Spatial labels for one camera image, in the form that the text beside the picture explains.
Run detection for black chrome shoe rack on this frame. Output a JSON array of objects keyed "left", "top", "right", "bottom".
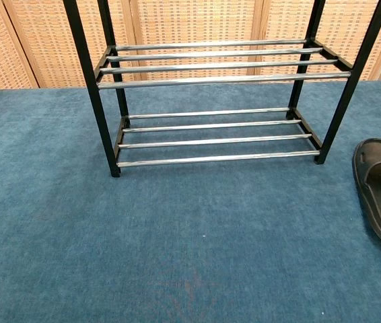
[{"left": 63, "top": 0, "right": 381, "bottom": 178}]

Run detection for black shoe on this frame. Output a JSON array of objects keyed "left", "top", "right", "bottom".
[{"left": 351, "top": 137, "right": 381, "bottom": 254}]

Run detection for blue carpet table cover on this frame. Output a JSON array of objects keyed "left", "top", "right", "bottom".
[{"left": 0, "top": 79, "right": 381, "bottom": 323}]

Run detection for woven wicker folding screen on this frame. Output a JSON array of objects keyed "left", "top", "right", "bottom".
[{"left": 0, "top": 0, "right": 381, "bottom": 92}]

